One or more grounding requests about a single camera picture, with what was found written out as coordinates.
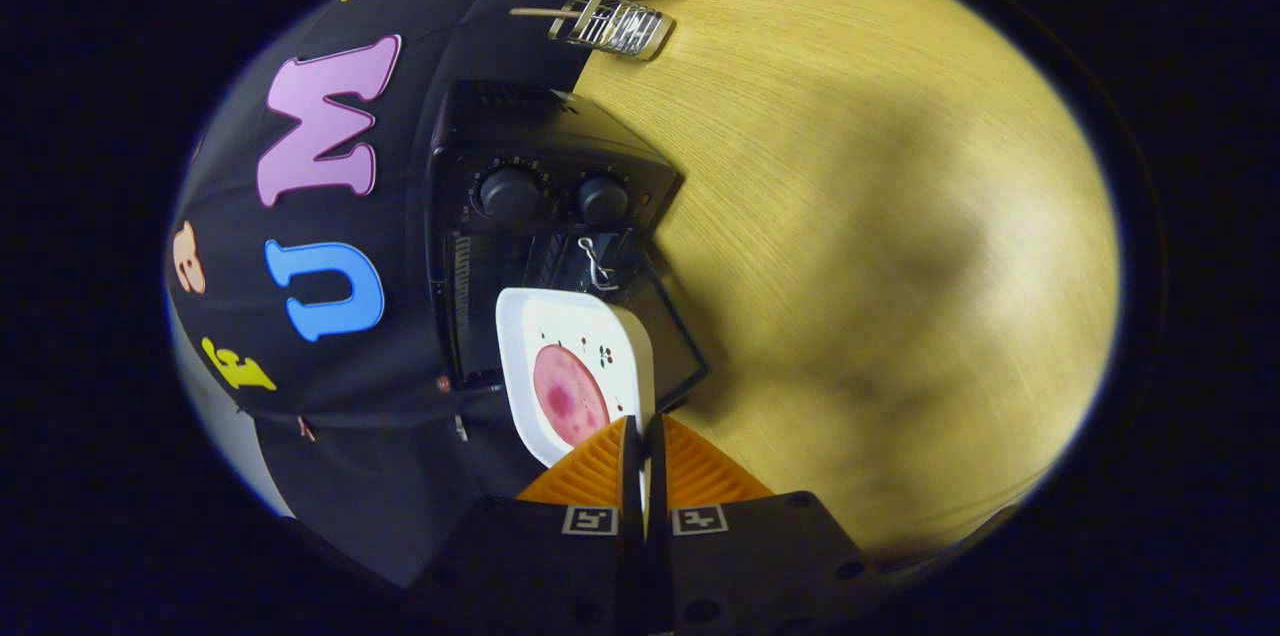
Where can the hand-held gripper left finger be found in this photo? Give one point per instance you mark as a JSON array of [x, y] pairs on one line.
[[630, 486]]

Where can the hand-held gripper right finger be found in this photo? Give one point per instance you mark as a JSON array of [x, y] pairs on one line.
[[657, 486]]

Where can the pink ham slice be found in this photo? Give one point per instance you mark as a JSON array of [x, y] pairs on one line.
[[570, 396]]

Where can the white square plate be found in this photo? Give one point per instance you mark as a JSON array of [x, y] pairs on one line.
[[530, 326]]

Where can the black toaster oven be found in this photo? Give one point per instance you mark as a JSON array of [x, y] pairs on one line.
[[550, 141]]

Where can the reddish clothes peg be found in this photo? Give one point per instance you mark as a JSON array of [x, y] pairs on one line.
[[306, 428]]

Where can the black backdrop cloth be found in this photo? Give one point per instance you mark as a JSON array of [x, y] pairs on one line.
[[400, 206]]

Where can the clear ribbed glass holder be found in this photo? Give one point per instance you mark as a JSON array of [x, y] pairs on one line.
[[620, 26]]

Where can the wooden stick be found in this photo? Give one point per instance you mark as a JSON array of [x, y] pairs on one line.
[[535, 12]]

